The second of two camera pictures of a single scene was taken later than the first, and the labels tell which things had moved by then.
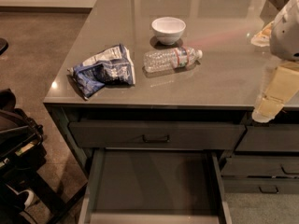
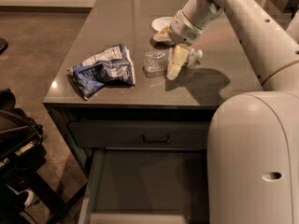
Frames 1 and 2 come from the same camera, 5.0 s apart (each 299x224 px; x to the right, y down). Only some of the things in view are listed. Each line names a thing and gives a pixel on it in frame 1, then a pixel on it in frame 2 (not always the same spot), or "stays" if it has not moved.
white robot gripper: x=286 y=35 -> x=183 y=29
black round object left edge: x=4 y=45 stays
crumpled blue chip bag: x=113 y=66 stays
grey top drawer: x=150 y=134 stays
